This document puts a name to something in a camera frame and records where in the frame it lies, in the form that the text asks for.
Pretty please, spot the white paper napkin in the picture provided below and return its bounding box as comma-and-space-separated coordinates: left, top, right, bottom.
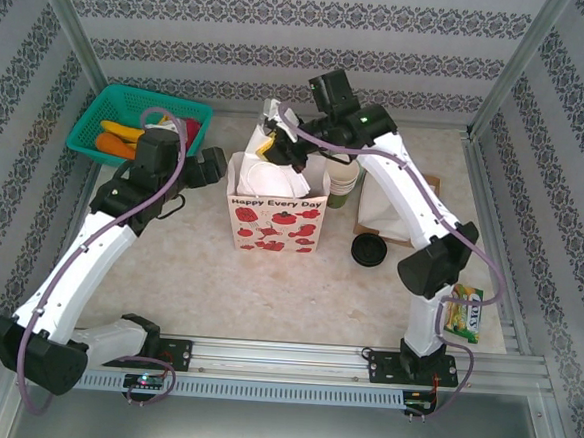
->
235, 147, 314, 201

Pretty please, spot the red and white paper bag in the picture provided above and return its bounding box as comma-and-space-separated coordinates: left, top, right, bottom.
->
221, 118, 337, 258

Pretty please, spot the pink toy dragon fruit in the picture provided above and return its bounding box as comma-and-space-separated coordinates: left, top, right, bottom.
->
178, 116, 204, 153

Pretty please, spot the stack of green paper cups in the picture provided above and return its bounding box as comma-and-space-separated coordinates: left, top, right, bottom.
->
324, 156, 362, 211

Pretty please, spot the yellow toy banana bunch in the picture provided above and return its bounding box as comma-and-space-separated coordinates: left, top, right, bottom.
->
99, 112, 173, 147

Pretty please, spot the teal plastic basket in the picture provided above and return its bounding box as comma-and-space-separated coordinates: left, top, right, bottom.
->
63, 80, 216, 174

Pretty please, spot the brown cardboard napkin box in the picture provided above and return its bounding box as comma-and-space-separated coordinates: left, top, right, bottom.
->
351, 167, 447, 252

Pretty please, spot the left small circuit board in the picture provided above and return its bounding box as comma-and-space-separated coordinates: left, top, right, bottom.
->
123, 372, 167, 391

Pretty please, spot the small circuit board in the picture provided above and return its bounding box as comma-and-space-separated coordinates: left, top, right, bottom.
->
123, 372, 167, 391
403, 389, 439, 416

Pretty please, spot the green and yellow candy packet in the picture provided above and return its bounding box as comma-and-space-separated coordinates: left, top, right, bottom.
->
442, 283, 487, 346

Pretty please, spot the right small circuit board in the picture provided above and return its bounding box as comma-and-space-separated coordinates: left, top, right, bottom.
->
403, 389, 439, 416

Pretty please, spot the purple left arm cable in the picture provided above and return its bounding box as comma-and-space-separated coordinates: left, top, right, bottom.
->
12, 99, 196, 425

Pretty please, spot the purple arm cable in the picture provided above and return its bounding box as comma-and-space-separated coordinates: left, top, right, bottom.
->
12, 99, 196, 425
257, 101, 520, 426

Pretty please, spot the aluminium side rail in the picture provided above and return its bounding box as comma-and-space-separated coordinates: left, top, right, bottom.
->
31, 161, 101, 329
445, 128, 548, 357

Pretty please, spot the aluminium frame post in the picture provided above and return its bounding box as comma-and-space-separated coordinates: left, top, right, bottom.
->
19, 0, 117, 102
463, 0, 573, 145

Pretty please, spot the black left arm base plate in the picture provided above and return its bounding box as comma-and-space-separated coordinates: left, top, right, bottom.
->
100, 333, 194, 373

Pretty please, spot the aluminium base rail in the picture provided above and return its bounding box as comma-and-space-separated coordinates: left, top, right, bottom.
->
8, 322, 549, 398

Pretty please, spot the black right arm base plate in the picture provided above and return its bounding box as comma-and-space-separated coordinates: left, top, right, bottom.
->
365, 349, 462, 390

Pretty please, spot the grey slotted cable duct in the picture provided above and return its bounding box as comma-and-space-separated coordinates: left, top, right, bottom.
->
27, 363, 406, 413

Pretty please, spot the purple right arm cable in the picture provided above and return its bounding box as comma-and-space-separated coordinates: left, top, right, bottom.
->
257, 101, 520, 426

